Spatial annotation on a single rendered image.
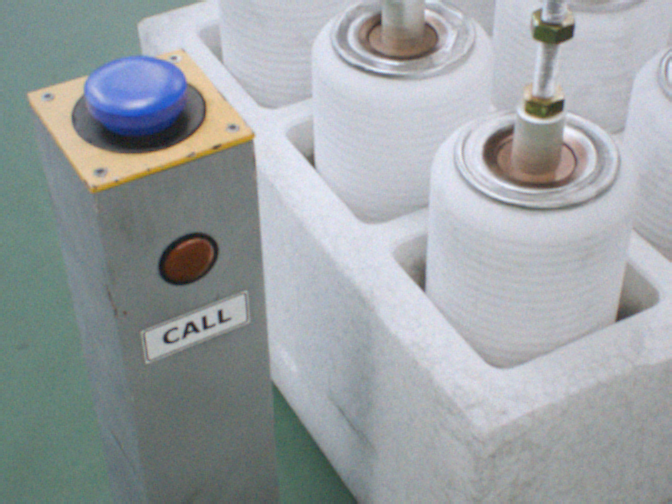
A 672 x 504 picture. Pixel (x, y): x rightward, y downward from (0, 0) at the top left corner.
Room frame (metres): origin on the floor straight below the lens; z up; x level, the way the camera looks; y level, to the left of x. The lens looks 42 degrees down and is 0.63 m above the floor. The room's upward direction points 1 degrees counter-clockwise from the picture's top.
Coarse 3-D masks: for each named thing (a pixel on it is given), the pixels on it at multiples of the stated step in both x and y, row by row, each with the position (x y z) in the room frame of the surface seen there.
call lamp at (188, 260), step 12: (192, 240) 0.40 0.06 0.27; (204, 240) 0.40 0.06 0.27; (180, 252) 0.39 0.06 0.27; (192, 252) 0.39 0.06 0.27; (204, 252) 0.40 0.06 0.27; (168, 264) 0.39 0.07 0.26; (180, 264) 0.39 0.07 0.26; (192, 264) 0.39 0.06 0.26; (204, 264) 0.40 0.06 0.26; (168, 276) 0.39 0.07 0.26; (180, 276) 0.39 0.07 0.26; (192, 276) 0.39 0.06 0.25
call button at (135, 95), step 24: (96, 72) 0.43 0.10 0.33; (120, 72) 0.43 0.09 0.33; (144, 72) 0.43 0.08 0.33; (168, 72) 0.43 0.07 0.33; (96, 96) 0.42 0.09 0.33; (120, 96) 0.42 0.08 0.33; (144, 96) 0.42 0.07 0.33; (168, 96) 0.42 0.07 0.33; (120, 120) 0.41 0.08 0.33; (144, 120) 0.41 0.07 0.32; (168, 120) 0.42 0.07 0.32
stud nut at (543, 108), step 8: (528, 88) 0.48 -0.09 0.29; (560, 88) 0.47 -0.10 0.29; (528, 96) 0.47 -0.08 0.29; (552, 96) 0.47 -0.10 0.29; (560, 96) 0.47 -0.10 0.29; (528, 104) 0.47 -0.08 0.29; (536, 104) 0.47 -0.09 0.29; (544, 104) 0.46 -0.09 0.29; (552, 104) 0.46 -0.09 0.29; (560, 104) 0.47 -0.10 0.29; (528, 112) 0.47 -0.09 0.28; (536, 112) 0.46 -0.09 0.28; (544, 112) 0.46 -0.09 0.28; (552, 112) 0.46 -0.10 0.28; (560, 112) 0.47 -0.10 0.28
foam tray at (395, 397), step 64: (256, 128) 0.60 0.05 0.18; (320, 192) 0.54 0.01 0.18; (320, 256) 0.50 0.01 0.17; (384, 256) 0.49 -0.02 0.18; (640, 256) 0.48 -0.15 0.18; (320, 320) 0.50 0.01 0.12; (384, 320) 0.44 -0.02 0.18; (640, 320) 0.44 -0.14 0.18; (320, 384) 0.50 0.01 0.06; (384, 384) 0.44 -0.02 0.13; (448, 384) 0.40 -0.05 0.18; (512, 384) 0.40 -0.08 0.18; (576, 384) 0.40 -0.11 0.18; (640, 384) 0.41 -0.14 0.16; (384, 448) 0.44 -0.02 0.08; (448, 448) 0.39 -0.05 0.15; (512, 448) 0.38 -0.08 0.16; (576, 448) 0.40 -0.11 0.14; (640, 448) 0.42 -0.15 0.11
